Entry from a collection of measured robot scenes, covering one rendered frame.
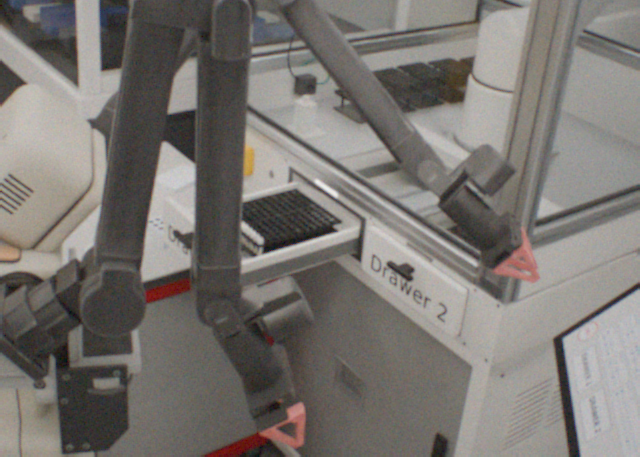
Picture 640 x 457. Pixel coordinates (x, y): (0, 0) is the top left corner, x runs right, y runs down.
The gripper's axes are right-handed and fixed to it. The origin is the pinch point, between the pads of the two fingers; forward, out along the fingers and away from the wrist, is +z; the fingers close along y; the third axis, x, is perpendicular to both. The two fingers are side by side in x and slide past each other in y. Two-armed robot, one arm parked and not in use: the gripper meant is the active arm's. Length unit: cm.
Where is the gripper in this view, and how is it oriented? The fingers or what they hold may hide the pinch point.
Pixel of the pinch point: (532, 272)
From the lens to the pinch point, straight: 151.1
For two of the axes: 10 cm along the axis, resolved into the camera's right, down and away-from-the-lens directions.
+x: -6.8, 6.1, 4.1
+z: 7.2, 6.5, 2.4
